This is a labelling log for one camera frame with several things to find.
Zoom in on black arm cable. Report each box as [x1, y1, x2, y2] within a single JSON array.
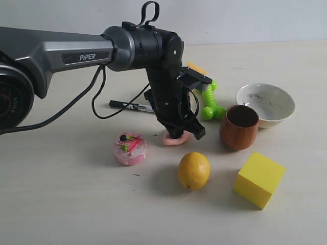
[[0, 1, 199, 135]]

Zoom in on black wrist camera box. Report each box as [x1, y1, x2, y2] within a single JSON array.
[[177, 66, 212, 92]]

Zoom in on black whiteboard marker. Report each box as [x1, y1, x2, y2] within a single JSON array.
[[109, 100, 154, 113]]

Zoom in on pink strawberry cake toy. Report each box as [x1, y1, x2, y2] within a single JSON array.
[[113, 131, 147, 166]]

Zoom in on yellow lemon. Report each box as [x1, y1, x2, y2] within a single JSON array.
[[177, 152, 211, 190]]

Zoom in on brown wooden cup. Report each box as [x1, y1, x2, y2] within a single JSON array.
[[219, 105, 259, 151]]

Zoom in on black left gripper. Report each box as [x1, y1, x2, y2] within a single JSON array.
[[146, 67, 206, 140]]

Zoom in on white ceramic bowl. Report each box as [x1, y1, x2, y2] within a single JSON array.
[[235, 83, 296, 129]]

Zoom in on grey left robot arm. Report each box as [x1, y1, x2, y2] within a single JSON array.
[[1, 22, 210, 139]]

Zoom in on yellow foam cube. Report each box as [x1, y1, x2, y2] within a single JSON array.
[[232, 152, 286, 210]]

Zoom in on pink putty lump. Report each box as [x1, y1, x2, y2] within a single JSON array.
[[162, 131, 192, 146]]

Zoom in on yellow cheese wedge toy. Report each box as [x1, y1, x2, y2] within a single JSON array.
[[187, 62, 206, 75]]

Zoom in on green bone dog toy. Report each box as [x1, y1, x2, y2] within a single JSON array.
[[201, 81, 226, 121]]

